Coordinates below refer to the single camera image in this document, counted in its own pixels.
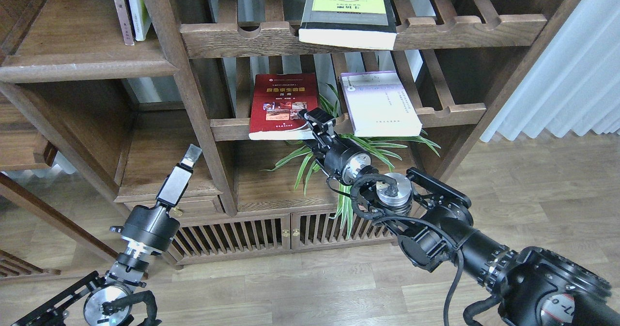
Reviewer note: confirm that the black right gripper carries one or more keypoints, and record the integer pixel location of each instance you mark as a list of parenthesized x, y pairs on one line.
[(336, 156)]

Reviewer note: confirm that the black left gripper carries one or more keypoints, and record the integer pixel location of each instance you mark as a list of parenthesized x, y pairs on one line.
[(150, 230)]

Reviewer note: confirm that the red rescue guide book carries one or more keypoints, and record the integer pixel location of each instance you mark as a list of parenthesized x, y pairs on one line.
[(277, 101)]

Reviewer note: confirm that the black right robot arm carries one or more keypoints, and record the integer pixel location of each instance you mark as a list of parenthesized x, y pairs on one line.
[(432, 224)]

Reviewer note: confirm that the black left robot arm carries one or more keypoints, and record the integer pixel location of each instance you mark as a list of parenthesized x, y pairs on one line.
[(109, 299)]

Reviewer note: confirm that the dark wooden bookshelf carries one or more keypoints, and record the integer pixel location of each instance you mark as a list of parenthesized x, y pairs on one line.
[(118, 111)]

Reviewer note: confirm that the green spider plant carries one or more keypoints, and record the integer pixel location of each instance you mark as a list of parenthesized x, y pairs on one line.
[(378, 147)]

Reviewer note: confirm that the pale lilac white book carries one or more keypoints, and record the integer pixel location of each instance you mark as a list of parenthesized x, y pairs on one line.
[(378, 105)]

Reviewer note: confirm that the yellow and black thick book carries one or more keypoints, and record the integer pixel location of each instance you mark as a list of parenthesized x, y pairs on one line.
[(362, 24)]

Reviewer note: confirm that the white green upright book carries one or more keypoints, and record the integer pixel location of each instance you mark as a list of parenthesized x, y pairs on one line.
[(141, 19)]

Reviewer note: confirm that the white pleated curtain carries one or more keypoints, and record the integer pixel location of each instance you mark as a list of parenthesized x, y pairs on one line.
[(575, 84)]

